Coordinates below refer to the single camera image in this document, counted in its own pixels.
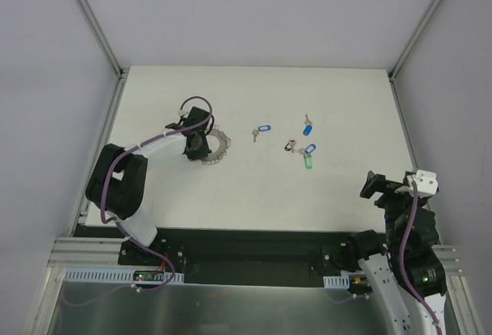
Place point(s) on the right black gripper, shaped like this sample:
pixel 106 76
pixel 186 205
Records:
pixel 383 187

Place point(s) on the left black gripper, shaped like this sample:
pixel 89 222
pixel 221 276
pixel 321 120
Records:
pixel 201 150

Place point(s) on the metal key ring disc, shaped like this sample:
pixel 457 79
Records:
pixel 219 144

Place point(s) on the key with green tag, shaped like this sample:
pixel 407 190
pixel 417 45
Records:
pixel 308 163

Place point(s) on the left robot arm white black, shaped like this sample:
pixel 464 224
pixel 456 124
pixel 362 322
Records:
pixel 117 183

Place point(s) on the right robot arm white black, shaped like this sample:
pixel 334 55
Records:
pixel 407 279

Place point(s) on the key with blue framed tag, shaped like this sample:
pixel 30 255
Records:
pixel 262 128

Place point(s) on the key with blue white tag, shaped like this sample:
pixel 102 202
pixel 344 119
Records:
pixel 308 150

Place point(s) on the key with solid blue tag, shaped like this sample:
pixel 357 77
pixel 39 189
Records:
pixel 308 126

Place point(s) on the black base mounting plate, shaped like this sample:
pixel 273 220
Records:
pixel 245 258

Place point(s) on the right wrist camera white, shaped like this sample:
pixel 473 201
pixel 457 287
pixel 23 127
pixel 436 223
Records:
pixel 422 183

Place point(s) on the right white cable duct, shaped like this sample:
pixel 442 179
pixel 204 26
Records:
pixel 341 282

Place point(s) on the white cable duct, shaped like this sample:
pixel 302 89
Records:
pixel 121 276
pixel 341 282

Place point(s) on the left white cable duct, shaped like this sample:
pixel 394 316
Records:
pixel 121 276

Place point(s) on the left aluminium frame post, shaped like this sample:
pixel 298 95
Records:
pixel 100 37

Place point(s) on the aluminium frame post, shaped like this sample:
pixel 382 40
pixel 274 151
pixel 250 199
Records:
pixel 416 35
pixel 100 37

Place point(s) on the right aluminium frame post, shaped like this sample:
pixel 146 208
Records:
pixel 416 35

